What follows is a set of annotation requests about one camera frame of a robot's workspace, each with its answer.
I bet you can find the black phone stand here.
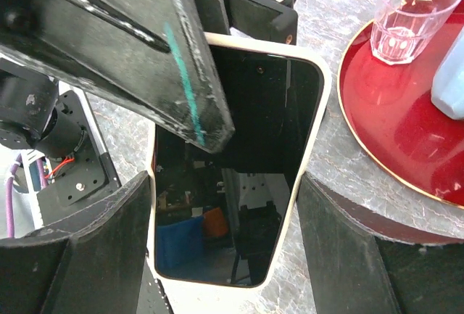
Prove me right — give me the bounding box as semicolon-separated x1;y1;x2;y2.
224;0;299;45

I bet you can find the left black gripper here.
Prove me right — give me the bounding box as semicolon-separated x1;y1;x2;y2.
1;0;235;207

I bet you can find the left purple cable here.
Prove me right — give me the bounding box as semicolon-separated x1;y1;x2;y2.
5;154;50;239

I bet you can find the red round tray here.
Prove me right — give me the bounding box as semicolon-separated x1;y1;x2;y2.
337;4;463;207

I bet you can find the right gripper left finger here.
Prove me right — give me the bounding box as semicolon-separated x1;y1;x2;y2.
1;171;152;313

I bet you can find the light blue mug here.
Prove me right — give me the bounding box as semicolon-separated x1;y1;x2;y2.
431;29;463;120

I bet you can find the phone with pink case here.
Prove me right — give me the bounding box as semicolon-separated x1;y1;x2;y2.
144;30;333;314

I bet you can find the clear plastic cup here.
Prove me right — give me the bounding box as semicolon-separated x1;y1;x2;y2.
370;0;461;65

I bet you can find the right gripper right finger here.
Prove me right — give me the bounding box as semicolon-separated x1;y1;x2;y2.
297;175;463;313

